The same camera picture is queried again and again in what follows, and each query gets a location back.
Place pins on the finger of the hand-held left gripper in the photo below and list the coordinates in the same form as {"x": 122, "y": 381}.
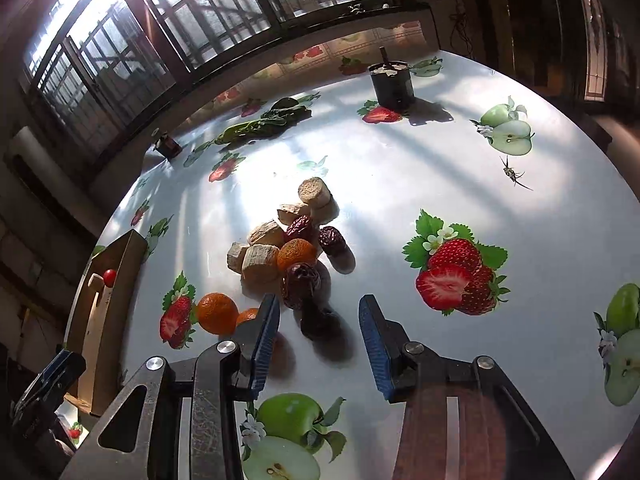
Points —
{"x": 52, "y": 375}

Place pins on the small dried twig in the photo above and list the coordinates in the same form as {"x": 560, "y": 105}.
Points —
{"x": 511, "y": 172}

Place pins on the dried red date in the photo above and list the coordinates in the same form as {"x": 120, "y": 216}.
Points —
{"x": 300, "y": 285}
{"x": 316, "y": 321}
{"x": 300, "y": 228}
{"x": 331, "y": 241}

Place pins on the green leafy vegetable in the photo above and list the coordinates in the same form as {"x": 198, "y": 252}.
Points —
{"x": 260, "y": 127}

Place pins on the orange mandarin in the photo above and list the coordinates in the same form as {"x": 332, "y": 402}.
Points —
{"x": 246, "y": 316}
{"x": 217, "y": 314}
{"x": 297, "y": 255}

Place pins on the patterned glass door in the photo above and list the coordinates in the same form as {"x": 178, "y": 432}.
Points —
{"x": 595, "y": 45}

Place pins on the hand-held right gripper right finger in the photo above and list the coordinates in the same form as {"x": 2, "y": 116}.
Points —
{"x": 374, "y": 350}

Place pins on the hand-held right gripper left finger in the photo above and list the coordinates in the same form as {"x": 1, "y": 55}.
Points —
{"x": 265, "y": 345}

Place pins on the metal barred window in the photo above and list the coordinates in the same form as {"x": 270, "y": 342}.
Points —
{"x": 125, "y": 60}

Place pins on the shallow cardboard box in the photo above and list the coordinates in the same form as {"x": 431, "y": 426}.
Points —
{"x": 117, "y": 280}

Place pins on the small black clip stand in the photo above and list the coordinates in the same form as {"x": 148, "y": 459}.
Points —
{"x": 392, "y": 90}

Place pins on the standing air conditioner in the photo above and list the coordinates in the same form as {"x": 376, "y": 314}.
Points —
{"x": 40, "y": 165}

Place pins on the red tomato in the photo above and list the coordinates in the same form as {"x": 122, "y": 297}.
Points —
{"x": 109, "y": 276}

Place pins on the fruit print tablecloth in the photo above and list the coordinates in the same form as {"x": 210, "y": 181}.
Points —
{"x": 400, "y": 185}

